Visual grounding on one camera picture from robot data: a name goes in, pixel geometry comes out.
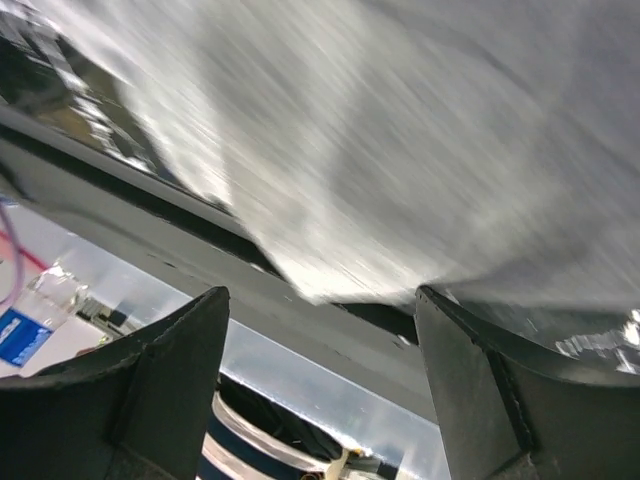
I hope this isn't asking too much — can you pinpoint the plastic water bottle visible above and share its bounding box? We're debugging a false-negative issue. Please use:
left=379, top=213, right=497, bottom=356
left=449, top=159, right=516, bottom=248
left=1, top=265, right=89, bottom=370

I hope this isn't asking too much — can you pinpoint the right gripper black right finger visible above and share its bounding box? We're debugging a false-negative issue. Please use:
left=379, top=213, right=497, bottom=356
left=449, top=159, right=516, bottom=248
left=415, top=287, right=639, bottom=479

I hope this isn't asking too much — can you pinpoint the grey t-shirt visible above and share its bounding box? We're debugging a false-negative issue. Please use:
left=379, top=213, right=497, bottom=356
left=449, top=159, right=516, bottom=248
left=49, top=0, right=640, bottom=307

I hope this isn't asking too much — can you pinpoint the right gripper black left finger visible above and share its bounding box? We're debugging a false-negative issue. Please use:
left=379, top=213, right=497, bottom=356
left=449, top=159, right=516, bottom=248
left=1, top=287, right=230, bottom=479

